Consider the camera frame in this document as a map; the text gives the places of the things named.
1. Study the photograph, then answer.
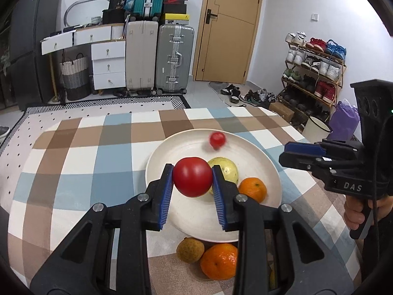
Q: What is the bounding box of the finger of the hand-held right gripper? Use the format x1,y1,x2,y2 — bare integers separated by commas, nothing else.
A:
284,141,327,158
279,152,332,174

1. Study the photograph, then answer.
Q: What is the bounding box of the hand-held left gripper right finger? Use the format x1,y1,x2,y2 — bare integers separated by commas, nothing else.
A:
211,165,358,295

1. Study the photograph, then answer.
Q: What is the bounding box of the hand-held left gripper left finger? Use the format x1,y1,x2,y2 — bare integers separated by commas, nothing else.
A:
29,163,175,295

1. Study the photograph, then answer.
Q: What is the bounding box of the red cherry tomato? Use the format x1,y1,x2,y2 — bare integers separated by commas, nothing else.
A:
209,132,227,150
172,157,213,198

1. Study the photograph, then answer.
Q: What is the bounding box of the brown longan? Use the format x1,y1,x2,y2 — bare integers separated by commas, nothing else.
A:
176,237,205,264

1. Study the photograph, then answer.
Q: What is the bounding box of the cream round plate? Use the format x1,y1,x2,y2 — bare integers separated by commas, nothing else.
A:
145,129,283,243

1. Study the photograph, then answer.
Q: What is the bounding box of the orange tangerine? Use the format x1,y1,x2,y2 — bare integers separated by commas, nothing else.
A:
238,177,267,204
200,243,239,281

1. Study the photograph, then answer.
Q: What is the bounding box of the person's right forearm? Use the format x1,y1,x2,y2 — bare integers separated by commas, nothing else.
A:
360,220,393,286

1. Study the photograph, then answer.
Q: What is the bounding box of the person's right hand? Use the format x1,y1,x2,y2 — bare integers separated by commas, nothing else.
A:
343,194,393,232

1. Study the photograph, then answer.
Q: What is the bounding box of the white bucket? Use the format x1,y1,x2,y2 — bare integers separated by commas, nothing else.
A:
302,115,333,143

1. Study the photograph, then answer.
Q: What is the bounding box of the yellow-green passion fruit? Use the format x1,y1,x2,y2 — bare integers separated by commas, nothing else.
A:
207,157,239,195

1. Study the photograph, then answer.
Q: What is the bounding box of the brown cardboard box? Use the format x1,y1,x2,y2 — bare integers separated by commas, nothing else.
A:
268,101,295,123

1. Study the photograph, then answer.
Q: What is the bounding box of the purple plastic bag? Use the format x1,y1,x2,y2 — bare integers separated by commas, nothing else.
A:
330,100,360,142

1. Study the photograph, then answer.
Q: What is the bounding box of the scattered shoes pile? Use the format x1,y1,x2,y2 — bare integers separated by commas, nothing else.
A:
219,84,278,105

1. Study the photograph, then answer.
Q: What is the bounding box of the shoe rack with shoes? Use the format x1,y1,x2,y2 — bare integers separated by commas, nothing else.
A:
281,31,347,119

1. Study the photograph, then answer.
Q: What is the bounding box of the checked tablecloth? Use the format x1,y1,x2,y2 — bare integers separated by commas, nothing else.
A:
0,106,364,295

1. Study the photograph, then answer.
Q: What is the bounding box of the wooden shoe rack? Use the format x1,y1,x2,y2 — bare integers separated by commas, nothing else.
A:
278,41,347,120

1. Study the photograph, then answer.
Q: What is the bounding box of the wooden door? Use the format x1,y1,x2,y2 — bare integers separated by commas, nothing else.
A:
193,0,265,84

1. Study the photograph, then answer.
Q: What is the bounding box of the silver suitcase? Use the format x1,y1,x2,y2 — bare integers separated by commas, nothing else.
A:
155,24,195,95

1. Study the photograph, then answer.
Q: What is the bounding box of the beige suitcase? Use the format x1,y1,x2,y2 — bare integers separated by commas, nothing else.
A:
125,20,159,96

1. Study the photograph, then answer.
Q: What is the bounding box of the white dressing table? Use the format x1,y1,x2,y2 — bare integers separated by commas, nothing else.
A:
41,23,126,91

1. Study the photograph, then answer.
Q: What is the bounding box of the woven laundry basket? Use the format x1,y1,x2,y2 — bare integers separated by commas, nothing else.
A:
60,53,93,101

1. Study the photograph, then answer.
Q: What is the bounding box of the white ribbed bin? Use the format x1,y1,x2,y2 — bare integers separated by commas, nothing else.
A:
111,24,126,40

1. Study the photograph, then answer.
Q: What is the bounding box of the plain black shoe box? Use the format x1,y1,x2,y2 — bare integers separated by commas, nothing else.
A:
163,4,187,15

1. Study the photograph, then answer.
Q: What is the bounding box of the black storage box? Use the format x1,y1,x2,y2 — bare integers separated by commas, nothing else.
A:
102,9,126,24

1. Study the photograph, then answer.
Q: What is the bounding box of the black flat desk device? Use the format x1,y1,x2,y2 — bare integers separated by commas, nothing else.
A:
51,25,83,36

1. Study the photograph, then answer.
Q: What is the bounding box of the dark grey fridge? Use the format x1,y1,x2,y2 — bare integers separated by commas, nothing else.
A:
8,0,62,111

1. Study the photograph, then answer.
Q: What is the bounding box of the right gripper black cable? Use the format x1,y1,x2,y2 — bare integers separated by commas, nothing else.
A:
370,115,388,232

